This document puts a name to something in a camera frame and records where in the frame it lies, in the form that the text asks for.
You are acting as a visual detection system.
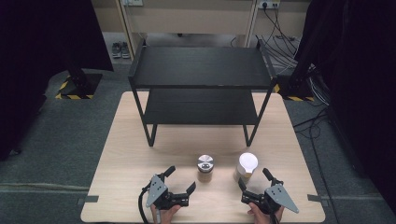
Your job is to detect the black stand base striped tape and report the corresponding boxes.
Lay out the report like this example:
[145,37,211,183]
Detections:
[274,74,316,103]
[55,66,104,101]

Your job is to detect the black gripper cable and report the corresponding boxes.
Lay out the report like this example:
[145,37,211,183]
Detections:
[137,183,153,224]

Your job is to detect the grey shoe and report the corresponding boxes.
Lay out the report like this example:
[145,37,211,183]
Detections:
[120,41,131,60]
[111,41,122,59]

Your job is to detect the dark curtain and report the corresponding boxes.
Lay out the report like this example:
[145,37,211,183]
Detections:
[293,0,396,216]
[0,0,115,161]

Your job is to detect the person's right hand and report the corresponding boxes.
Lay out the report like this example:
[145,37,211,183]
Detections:
[247,202,285,224]

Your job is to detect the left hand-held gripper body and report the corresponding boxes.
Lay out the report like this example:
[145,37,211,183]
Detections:
[145,175,190,211]

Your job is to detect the black outlet cables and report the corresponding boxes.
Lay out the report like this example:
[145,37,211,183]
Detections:
[230,6,302,76]

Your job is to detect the black two-tier shelf rack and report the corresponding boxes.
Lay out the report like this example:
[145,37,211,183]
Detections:
[128,38,278,147]

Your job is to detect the silver metal cup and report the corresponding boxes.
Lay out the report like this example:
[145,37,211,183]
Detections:
[196,154,215,184]

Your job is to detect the person's left hand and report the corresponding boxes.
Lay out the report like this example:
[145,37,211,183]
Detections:
[149,203,182,224]

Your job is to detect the grey tape piece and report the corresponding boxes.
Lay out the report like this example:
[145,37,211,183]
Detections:
[77,195,100,206]
[307,194,330,208]

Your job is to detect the beige office desk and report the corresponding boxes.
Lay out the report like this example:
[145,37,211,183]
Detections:
[91,0,312,62]

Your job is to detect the black floor cable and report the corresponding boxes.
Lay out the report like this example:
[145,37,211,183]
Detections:
[292,108,339,224]

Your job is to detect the bundle of pale cables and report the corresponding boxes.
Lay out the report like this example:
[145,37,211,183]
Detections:
[307,63,332,106]

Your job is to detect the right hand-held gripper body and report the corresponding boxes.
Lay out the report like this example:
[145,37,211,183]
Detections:
[241,183,300,216]

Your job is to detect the white paper cup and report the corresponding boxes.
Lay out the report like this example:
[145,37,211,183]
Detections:
[233,152,260,185]

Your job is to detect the white wall power outlet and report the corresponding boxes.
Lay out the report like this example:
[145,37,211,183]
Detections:
[258,0,281,9]

